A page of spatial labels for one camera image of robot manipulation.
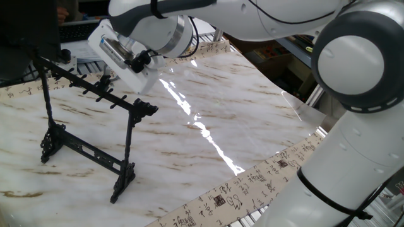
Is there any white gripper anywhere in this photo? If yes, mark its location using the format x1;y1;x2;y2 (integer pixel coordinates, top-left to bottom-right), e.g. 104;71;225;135
87;18;167;95

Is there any white paper stack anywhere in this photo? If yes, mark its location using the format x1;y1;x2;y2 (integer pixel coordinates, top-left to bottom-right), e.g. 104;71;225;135
60;39;104;64

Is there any black monitor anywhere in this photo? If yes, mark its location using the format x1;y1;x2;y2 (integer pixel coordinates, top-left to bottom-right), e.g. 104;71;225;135
0;0;61;89

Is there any silver camera with blue cap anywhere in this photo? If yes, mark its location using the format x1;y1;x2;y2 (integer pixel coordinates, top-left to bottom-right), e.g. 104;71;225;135
99;37;135;71

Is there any bare operator hand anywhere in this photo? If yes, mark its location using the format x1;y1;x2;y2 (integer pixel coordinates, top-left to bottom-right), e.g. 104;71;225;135
56;6;70;26

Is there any glossy marble pattern sheet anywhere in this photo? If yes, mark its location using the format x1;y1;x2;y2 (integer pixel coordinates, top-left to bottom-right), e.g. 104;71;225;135
0;52;326;227

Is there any black keyboard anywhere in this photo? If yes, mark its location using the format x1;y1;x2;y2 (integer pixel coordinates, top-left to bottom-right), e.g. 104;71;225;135
59;20;102;44

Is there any black knob on white base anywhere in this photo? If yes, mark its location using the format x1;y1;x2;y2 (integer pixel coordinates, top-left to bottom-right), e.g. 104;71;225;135
56;49;78;75

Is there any black carved pen rack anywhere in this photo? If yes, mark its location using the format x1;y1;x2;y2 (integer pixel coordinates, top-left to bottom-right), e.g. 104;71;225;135
33;55;160;204

